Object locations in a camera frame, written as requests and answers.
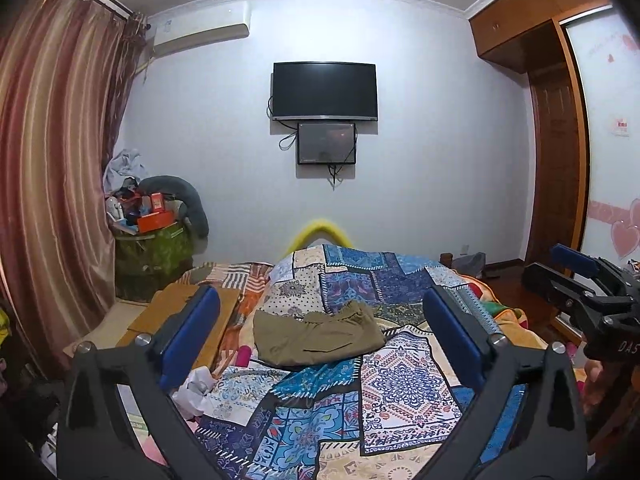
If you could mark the grey cloth pile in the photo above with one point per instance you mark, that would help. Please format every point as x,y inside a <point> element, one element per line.
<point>127,164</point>

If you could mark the orange box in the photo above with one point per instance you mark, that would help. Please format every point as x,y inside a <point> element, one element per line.
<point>154,221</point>

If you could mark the green patterned storage box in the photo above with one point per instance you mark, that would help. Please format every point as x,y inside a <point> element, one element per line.
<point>147,263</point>

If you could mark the white air conditioner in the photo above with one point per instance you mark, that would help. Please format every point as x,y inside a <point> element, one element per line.
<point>198,28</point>

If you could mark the striped red gold curtain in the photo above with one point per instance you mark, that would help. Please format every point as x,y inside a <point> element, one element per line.
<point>67,67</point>

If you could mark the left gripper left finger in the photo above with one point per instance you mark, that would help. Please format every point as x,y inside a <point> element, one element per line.
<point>95,438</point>

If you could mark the blue patchwork quilt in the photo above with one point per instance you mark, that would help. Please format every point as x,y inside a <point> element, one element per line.
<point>328,368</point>

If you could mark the colourful fleece blanket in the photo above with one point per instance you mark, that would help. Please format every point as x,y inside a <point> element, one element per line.
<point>526,319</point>

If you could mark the yellow bed rail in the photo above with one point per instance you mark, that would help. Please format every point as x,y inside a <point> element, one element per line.
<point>316,229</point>

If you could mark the black wall television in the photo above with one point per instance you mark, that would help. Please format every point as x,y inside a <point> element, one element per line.
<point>324,90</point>

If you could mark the wooden overhead cabinet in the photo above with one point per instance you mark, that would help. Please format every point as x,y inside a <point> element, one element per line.
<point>520,34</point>

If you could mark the white crumpled cloth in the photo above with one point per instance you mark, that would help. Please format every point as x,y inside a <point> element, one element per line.
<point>192,398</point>

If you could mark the grey backpack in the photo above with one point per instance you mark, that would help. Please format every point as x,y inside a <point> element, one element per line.
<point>470,265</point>

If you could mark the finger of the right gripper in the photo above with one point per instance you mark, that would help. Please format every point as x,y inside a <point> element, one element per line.
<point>585,262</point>
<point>536,278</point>

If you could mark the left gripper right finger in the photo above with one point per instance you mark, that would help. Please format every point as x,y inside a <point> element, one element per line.
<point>524,421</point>

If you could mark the wooden door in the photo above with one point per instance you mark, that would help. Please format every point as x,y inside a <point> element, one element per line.
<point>557,163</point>

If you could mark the small black wall monitor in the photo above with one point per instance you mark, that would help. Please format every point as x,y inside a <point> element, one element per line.
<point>326,143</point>

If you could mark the olive khaki shorts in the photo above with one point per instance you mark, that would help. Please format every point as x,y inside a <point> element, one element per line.
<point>318,338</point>

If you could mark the grey neck pillow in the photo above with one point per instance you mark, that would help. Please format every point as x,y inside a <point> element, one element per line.
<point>176,188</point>

